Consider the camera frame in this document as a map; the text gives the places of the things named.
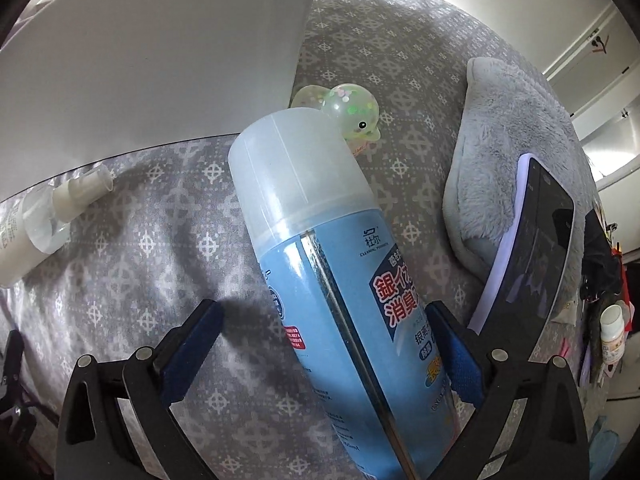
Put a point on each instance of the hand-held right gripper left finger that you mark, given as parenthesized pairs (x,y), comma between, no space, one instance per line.
(192,357)

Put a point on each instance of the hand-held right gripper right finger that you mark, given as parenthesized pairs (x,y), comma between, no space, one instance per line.
(462,365)

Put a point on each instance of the blue spray can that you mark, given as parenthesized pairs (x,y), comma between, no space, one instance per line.
(325,285)

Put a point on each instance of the white storage box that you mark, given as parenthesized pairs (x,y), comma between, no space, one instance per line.
(150,60)

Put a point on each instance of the smartphone with lilac case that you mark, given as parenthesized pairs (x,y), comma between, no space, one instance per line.
(535,260)

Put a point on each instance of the small white pill bottle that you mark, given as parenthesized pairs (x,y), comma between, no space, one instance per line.
(612,335)

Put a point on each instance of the teal cloth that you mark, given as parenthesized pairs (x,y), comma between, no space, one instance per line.
(602,450)

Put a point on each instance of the black cloth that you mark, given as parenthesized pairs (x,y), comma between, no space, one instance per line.
(600,260)

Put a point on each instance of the white spray bottle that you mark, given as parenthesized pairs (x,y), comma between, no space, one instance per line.
(15,240)

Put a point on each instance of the grey plush pillow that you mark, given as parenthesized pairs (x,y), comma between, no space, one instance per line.
(500,135)

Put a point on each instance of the glitter turtle squeeze toy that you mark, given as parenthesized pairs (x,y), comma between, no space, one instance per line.
(345,110)

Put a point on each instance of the white wardrobe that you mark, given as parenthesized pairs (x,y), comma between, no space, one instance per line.
(600,85)

